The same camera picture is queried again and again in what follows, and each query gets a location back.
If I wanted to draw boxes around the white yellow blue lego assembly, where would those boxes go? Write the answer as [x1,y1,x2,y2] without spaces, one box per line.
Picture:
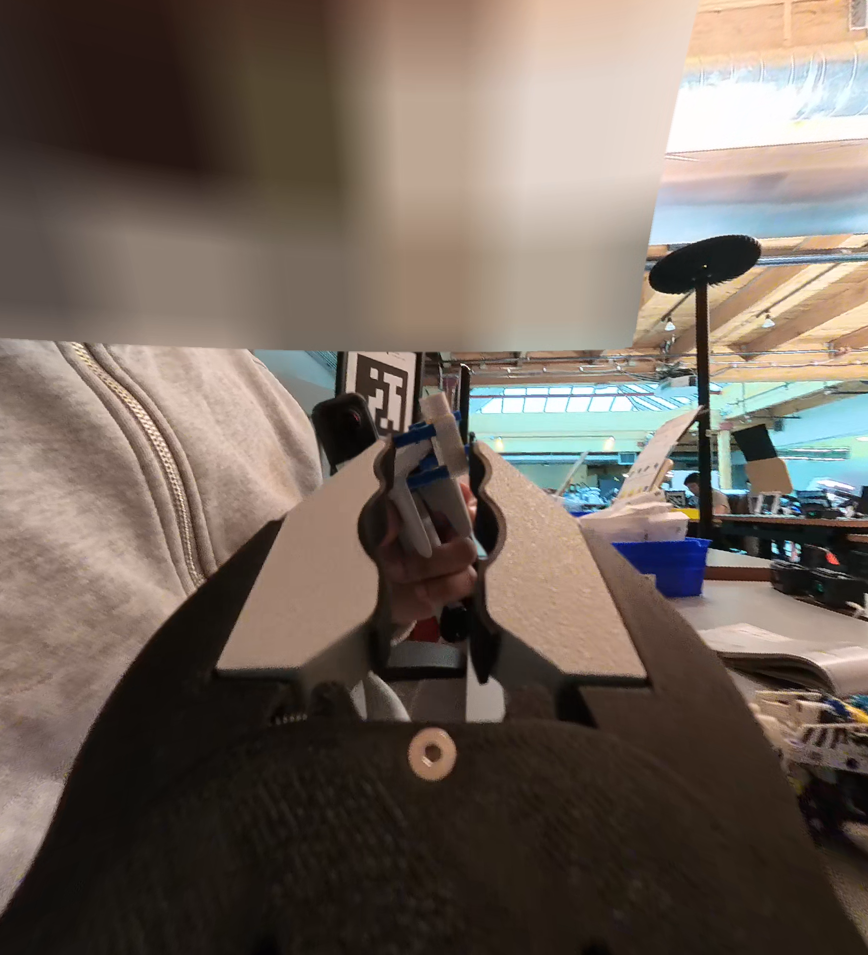
[393,393,474,497]

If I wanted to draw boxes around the blue plastic bin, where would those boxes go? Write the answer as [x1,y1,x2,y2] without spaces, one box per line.
[611,537,712,598]

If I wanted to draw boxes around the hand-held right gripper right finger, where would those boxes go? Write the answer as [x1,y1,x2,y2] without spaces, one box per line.
[470,440,649,686]

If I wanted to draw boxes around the person's left hand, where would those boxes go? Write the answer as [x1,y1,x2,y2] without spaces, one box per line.
[378,481,480,643]

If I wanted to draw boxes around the framed marker sign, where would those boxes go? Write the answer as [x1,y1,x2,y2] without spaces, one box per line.
[336,351,424,441]

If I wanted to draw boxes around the white instruction booklet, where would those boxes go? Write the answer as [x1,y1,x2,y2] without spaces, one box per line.
[698,623,868,696]

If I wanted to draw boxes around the person in grey hoodie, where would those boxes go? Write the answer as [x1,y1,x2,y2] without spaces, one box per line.
[0,339,323,949]

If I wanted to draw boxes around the skylight windows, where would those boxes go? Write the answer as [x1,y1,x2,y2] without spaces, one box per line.
[471,384,703,415]

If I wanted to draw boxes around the black pole with toothed disc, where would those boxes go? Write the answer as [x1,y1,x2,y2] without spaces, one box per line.
[648,235,763,542]

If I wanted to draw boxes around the leaning instruction card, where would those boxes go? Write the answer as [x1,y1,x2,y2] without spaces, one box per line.
[616,405,707,501]

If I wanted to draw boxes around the long wooden desk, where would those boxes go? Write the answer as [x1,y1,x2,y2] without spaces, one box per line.
[710,511,868,568]

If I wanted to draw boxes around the black and beige panel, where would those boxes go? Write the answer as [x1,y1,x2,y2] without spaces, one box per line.
[732,424,794,493]

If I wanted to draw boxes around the black device box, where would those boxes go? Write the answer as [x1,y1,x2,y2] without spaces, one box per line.
[770,560,868,605]

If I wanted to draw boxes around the zebra striped lego helicopter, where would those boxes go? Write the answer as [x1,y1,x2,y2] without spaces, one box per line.
[755,690,868,874]

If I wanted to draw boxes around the round metal ventilation duct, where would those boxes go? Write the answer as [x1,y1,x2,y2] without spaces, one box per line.
[684,33,868,124]

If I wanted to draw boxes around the flat metal air duct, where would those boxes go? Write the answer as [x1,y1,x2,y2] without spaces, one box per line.
[654,142,868,243]

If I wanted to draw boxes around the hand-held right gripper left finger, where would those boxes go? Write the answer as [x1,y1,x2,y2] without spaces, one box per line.
[215,439,396,687]

